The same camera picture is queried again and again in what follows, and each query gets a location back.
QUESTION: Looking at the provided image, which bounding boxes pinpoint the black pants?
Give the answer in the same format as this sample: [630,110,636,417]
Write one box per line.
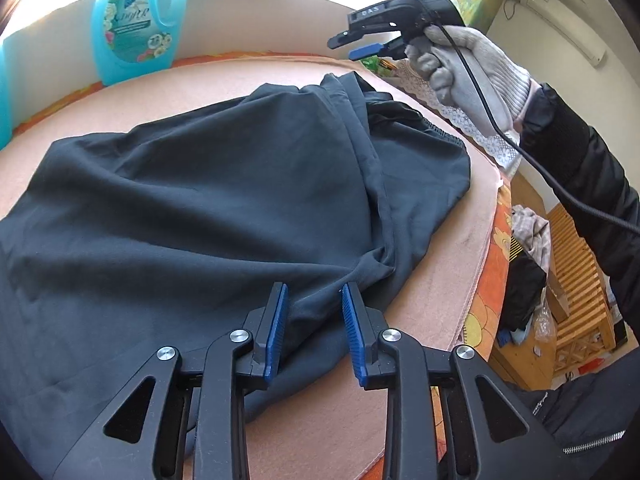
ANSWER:
[0,72,473,480]

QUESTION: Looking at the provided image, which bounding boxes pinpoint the person's black jacket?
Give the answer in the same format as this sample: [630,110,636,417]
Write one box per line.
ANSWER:
[510,355,640,480]

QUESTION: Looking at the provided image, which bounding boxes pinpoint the large blue detergent bottle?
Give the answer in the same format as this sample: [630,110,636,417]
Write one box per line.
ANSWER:
[95,0,190,87]
[0,35,14,147]

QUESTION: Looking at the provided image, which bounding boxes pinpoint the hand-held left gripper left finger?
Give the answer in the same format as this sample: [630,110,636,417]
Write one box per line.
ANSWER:
[52,282,291,480]

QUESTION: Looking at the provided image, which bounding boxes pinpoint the black garment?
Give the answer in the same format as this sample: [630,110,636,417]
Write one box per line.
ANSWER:
[499,250,548,332]

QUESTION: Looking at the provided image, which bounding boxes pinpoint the person's right hand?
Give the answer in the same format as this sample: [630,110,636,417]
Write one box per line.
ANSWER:
[402,25,532,136]

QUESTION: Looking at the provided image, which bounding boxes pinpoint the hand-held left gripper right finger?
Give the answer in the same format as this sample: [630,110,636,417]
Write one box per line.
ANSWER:
[340,282,576,480]

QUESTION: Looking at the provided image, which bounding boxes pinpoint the cardboard box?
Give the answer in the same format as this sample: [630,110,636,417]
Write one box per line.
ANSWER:
[546,280,571,324]

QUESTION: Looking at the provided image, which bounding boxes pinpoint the white air conditioner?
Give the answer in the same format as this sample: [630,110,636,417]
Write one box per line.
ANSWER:
[515,0,608,67]

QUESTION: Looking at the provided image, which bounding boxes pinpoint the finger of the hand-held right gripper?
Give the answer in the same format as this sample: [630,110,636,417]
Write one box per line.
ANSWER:
[327,27,368,50]
[351,41,401,61]

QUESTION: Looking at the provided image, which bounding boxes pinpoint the person's right forearm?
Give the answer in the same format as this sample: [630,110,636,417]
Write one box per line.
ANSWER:
[515,82,640,321]

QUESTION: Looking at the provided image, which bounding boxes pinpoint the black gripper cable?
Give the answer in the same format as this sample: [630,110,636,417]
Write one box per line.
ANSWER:
[420,20,640,233]

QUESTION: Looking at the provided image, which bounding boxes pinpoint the white lace tablecloth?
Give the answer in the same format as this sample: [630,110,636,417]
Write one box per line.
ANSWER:
[395,60,523,181]

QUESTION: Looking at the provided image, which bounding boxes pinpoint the wooden slatted bench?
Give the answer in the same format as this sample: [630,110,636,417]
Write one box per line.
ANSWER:
[487,205,618,391]

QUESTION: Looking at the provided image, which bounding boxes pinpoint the pink blanket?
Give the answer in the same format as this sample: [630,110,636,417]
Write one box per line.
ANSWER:
[0,57,503,480]

